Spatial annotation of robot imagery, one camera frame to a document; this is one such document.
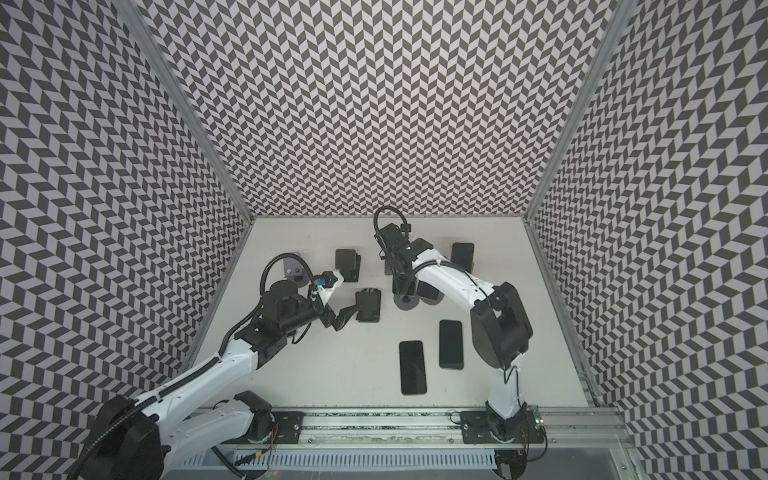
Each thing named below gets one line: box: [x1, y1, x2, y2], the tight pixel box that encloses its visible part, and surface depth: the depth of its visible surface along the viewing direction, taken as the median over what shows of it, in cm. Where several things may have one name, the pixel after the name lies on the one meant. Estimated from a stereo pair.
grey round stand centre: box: [393, 294, 420, 311], surface depth 98 cm
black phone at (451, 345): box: [439, 320, 464, 370], surface depth 86 cm
